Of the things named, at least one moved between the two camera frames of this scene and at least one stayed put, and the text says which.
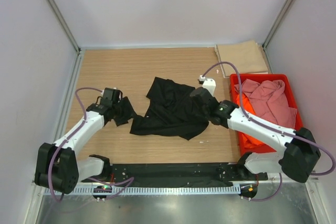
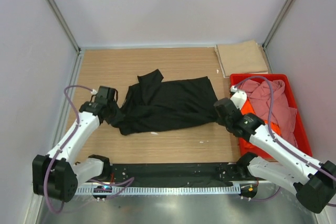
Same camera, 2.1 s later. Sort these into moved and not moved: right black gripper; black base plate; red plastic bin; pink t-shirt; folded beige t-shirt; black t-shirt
Moved: black t-shirt; right black gripper
Not moved: black base plate; pink t-shirt; red plastic bin; folded beige t-shirt
